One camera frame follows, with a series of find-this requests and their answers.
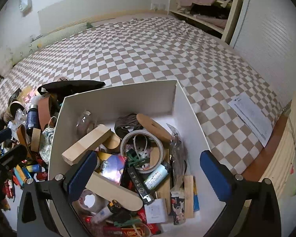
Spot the masking tape roll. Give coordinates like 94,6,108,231
120,130,164,174

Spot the white storage box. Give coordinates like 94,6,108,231
49,80,224,236

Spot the light wooden block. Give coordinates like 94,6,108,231
62,124,113,166

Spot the wall shelf with clothes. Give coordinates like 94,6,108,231
169,0,244,44

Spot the white fluffy pillow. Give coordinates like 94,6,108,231
0,47,13,78

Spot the green bolster pillow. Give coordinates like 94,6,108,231
12,22,93,65

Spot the dark yarn ball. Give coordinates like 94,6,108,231
114,113,141,139

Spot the black felt pouch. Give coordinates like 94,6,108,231
37,80,105,96

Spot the round wooden disc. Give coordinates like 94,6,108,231
137,113,172,143

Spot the checkered bed sheet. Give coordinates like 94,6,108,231
0,17,281,173

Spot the flat wooden oval stick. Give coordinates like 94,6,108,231
86,172,143,211

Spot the white paper sheet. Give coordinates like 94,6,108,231
228,93,273,147

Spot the blue supplement bottle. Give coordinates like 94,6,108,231
26,104,40,136

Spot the clear tape roll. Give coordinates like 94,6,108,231
78,189,105,213

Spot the brown leather strap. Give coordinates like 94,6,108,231
37,96,52,131

